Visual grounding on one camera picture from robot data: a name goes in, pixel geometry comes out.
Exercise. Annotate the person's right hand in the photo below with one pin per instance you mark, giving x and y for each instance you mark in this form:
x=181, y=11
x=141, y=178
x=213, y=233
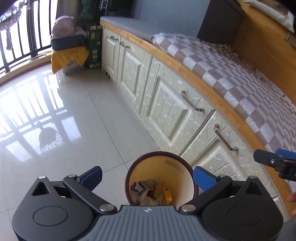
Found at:
x=292, y=199

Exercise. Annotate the white pillow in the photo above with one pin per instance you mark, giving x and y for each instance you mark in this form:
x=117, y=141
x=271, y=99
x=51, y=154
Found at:
x=276, y=11

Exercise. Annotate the cream cabinet bench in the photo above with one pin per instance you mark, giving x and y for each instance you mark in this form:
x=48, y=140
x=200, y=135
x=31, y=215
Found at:
x=181, y=112

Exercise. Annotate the wooden backrest panel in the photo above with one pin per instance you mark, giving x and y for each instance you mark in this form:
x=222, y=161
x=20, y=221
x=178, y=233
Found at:
x=260, y=40

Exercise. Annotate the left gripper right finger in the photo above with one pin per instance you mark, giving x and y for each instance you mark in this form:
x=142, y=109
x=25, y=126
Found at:
x=213, y=187

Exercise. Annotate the round wooden trash bin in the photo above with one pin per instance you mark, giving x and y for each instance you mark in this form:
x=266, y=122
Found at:
x=167, y=168

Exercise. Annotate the pink bundle on stool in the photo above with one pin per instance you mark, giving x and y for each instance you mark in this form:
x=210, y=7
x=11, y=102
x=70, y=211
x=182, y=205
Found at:
x=65, y=26

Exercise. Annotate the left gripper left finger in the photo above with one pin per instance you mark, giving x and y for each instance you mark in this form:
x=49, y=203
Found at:
x=81, y=188

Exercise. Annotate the yellow cloth covered stool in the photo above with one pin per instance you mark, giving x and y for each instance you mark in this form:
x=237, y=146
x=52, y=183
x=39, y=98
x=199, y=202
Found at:
x=60, y=59

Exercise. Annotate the black balcony railing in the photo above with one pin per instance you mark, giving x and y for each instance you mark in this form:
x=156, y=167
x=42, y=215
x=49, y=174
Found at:
x=26, y=27

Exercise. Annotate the dark grey cushion block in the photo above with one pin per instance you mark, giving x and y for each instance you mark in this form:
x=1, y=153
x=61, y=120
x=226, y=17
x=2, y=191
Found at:
x=220, y=22

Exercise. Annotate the yellow cigarette box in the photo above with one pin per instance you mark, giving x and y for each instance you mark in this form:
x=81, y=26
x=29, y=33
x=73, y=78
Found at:
x=167, y=199

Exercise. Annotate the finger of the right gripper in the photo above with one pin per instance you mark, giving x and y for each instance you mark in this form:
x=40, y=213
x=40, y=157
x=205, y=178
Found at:
x=266, y=158
x=286, y=154

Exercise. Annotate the brown white checkered cloth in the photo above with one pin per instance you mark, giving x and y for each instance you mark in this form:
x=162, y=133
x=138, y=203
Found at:
x=260, y=103

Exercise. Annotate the green carton box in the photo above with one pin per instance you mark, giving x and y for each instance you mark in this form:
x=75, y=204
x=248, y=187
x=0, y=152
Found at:
x=94, y=40

